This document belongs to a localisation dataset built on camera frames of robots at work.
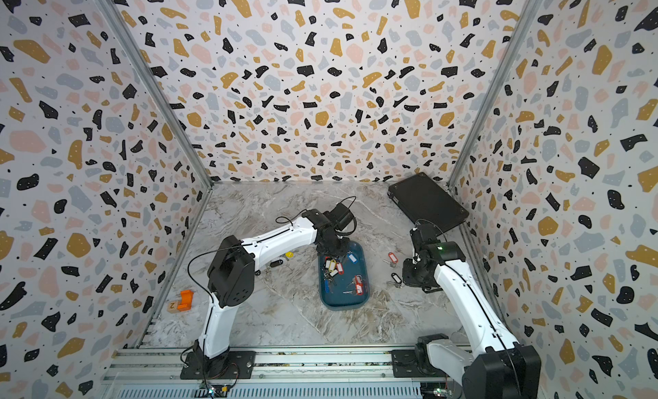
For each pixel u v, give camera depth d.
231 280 0.52
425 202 1.11
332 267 0.93
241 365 0.73
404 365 0.73
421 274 0.66
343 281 0.91
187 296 0.87
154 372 0.73
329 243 0.78
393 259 0.97
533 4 0.72
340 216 0.73
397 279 0.92
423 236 0.63
